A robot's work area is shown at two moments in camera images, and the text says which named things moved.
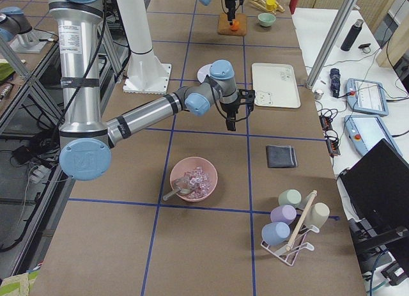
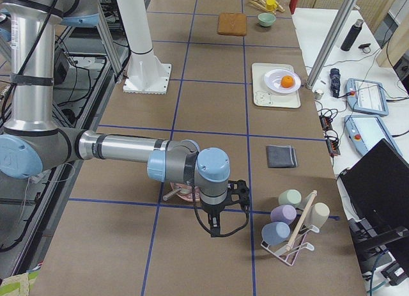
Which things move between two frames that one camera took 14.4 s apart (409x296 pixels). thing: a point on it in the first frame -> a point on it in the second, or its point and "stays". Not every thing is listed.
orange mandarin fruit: (236, 25) -> (287, 81)
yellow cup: (271, 4) stays
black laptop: (374, 191) stays
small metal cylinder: (318, 94) stays
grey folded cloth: (279, 156) stays
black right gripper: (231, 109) -> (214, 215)
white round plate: (203, 71) -> (272, 80)
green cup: (290, 197) stays
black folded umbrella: (335, 82) stays
